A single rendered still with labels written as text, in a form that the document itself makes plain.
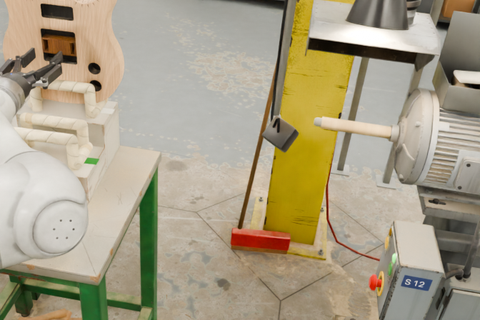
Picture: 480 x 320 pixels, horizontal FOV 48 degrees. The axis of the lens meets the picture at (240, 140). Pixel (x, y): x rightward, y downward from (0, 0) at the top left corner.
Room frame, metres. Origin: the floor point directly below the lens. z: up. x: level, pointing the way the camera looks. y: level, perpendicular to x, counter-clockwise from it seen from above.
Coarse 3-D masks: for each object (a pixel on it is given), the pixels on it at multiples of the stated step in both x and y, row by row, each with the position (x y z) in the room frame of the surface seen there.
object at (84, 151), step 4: (88, 144) 1.30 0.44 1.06; (80, 148) 1.29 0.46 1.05; (84, 148) 1.28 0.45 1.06; (88, 148) 1.29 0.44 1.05; (92, 148) 1.31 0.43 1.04; (80, 152) 1.26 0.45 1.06; (84, 152) 1.26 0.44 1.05; (88, 152) 1.28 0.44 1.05; (80, 156) 1.24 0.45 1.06; (84, 156) 1.25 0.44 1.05; (80, 160) 1.23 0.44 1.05; (84, 160) 1.24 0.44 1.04; (76, 164) 1.22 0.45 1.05; (80, 164) 1.22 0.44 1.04
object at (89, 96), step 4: (88, 92) 1.37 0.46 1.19; (92, 92) 1.38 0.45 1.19; (84, 96) 1.38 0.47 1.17; (88, 96) 1.37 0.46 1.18; (92, 96) 1.38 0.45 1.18; (84, 100) 1.38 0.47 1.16; (88, 100) 1.37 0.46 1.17; (92, 100) 1.38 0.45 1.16; (88, 104) 1.37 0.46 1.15; (92, 104) 1.38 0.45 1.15; (88, 108) 1.38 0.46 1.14; (92, 108) 1.38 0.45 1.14; (88, 112) 1.38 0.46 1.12; (88, 116) 1.38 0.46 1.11; (92, 116) 1.38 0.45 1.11
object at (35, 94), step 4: (36, 88) 1.39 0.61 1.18; (32, 92) 1.38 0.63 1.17; (36, 92) 1.39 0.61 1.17; (40, 92) 1.40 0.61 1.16; (32, 96) 1.38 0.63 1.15; (36, 96) 1.39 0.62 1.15; (40, 96) 1.40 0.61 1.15; (32, 100) 1.38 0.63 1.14; (36, 100) 1.38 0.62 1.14; (40, 100) 1.39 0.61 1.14; (32, 104) 1.38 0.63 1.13; (36, 104) 1.38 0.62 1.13; (40, 104) 1.39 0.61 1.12; (32, 108) 1.39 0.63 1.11; (36, 108) 1.38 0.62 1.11; (40, 108) 1.39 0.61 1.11
